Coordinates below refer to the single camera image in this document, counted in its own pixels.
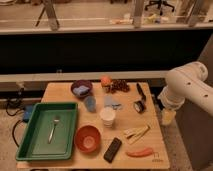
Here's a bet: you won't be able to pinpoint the light blue towel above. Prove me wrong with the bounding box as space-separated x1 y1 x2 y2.
104 95 122 110

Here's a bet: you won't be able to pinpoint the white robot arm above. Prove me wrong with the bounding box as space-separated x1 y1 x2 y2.
158 61 213 126

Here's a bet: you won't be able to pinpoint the orange toy carrot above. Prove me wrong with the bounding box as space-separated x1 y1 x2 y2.
126 148 154 157

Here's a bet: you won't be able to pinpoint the black remote control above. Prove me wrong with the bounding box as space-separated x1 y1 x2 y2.
103 138 122 163

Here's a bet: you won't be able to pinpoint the purple toy grapes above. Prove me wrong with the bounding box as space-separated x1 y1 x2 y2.
109 79 130 93

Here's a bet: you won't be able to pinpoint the white paper cup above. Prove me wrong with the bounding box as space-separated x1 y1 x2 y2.
99 107 116 127

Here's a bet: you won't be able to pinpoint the orange toy fruit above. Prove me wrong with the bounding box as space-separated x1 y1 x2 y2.
101 75 112 87

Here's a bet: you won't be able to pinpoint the blue plastic cup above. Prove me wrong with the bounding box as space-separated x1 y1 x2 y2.
84 96 96 112

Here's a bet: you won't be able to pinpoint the orange plastic bowl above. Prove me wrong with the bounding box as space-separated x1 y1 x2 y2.
74 125 101 154

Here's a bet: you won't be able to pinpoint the blue sponge in bowl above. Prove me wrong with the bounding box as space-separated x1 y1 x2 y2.
73 86 89 96

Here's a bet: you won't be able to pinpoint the purple bowl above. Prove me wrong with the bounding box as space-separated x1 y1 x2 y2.
71 80 93 98

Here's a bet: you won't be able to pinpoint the metal spoon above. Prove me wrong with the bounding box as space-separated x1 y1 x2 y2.
48 116 60 144

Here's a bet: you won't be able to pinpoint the black office chair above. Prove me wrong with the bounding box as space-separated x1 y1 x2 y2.
145 0 175 16

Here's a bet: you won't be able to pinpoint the green plastic tray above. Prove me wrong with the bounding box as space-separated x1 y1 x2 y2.
16 102 78 161

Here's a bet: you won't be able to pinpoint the blue power box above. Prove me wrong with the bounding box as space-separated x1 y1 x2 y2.
23 105 33 123

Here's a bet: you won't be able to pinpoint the black cable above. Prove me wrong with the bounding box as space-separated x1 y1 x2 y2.
4 87 26 148

